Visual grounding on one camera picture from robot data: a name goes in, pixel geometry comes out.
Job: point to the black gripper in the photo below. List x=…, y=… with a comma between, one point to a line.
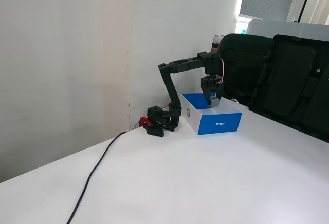
x=208, y=85

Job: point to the gray block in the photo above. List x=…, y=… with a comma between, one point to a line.
x=215, y=102

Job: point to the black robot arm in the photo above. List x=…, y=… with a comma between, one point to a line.
x=169, y=85

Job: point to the blue white cardboard box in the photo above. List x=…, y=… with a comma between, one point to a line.
x=218, y=124

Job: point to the brown cardboard box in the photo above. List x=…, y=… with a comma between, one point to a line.
x=215, y=46

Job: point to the small white round object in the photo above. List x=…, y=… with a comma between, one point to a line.
x=234, y=100

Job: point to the black office chair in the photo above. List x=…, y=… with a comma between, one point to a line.
x=244, y=62

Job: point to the red clamp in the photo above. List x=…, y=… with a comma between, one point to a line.
x=143, y=121

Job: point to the black plastic tray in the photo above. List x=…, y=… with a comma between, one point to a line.
x=290, y=88

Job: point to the white translucent storage container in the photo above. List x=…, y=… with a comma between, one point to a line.
x=282, y=28

